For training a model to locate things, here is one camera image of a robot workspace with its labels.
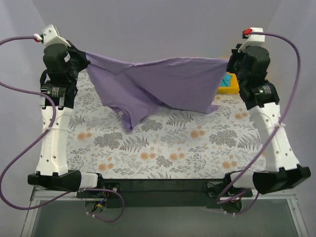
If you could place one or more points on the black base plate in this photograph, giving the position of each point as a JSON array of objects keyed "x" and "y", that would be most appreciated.
[{"x": 167, "y": 192}]

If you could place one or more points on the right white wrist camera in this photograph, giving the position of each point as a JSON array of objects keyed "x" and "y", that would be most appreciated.
[{"x": 251, "y": 38}]

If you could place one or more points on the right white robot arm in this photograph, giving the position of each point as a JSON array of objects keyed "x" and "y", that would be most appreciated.
[{"x": 283, "y": 170}]

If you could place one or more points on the teal t shirt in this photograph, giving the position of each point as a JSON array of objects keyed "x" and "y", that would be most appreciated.
[{"x": 226, "y": 81}]

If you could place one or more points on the yellow plastic bin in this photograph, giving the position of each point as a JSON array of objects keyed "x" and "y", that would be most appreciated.
[{"x": 233, "y": 89}]

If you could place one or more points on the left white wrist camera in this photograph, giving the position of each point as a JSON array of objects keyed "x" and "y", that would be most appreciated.
[{"x": 49, "y": 36}]

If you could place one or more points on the purple t shirt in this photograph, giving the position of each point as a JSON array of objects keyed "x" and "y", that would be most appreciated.
[{"x": 137, "y": 89}]

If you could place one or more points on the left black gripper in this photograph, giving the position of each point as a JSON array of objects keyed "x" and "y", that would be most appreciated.
[{"x": 79, "y": 60}]

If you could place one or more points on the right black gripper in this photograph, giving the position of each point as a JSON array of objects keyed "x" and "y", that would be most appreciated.
[{"x": 232, "y": 65}]

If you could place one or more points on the floral table mat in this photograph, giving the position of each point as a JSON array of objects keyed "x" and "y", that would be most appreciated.
[{"x": 167, "y": 144}]

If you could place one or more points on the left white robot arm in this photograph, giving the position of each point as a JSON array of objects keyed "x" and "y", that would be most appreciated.
[{"x": 58, "y": 83}]

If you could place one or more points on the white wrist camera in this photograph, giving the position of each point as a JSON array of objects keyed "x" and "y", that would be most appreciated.
[
  {"x": 251, "y": 38},
  {"x": 49, "y": 36}
]

